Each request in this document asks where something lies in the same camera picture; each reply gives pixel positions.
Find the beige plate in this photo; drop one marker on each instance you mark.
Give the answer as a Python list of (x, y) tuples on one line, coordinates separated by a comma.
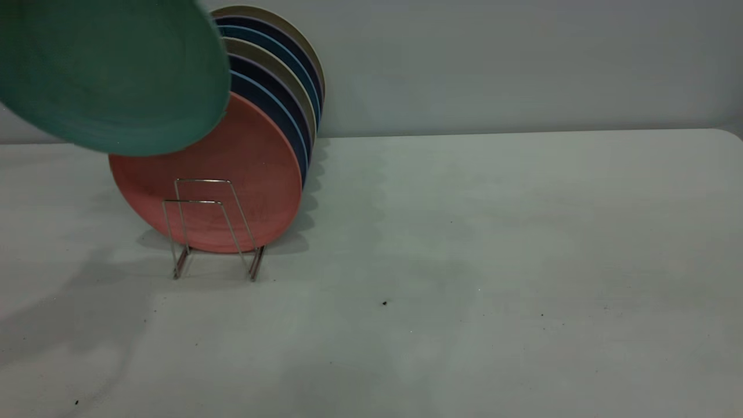
[(290, 26), (281, 67)]

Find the green round plate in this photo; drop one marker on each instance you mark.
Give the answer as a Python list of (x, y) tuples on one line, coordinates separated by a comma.
[(110, 75)]

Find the pink round plate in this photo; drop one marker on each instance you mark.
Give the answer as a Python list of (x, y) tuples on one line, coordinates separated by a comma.
[(249, 174)]

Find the dark purple plate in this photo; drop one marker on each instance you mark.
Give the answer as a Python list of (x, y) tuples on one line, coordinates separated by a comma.
[(281, 88), (289, 37)]

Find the teal blue plate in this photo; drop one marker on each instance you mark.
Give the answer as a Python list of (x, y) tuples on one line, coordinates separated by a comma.
[(287, 52)]

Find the navy plate with light-blue rim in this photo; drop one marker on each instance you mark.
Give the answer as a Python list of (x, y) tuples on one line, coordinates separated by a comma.
[(277, 113)]

